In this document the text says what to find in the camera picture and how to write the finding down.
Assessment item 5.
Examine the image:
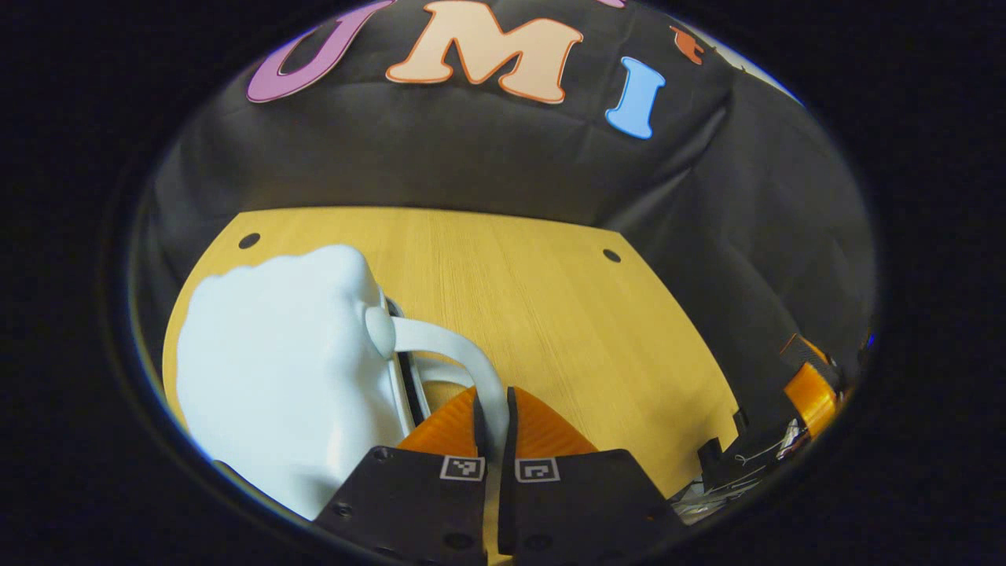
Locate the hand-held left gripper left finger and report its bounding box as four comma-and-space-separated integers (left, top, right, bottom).
313, 387, 494, 566

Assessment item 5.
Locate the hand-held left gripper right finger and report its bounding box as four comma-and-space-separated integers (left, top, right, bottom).
497, 385, 690, 566

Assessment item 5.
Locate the pale blue suitcase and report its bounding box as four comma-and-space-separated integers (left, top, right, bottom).
174, 244, 512, 521

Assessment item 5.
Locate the dark cloth with white print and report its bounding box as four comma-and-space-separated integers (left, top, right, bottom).
672, 417, 814, 526

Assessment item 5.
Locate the black backdrop cloth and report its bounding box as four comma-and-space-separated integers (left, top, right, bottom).
130, 0, 879, 394

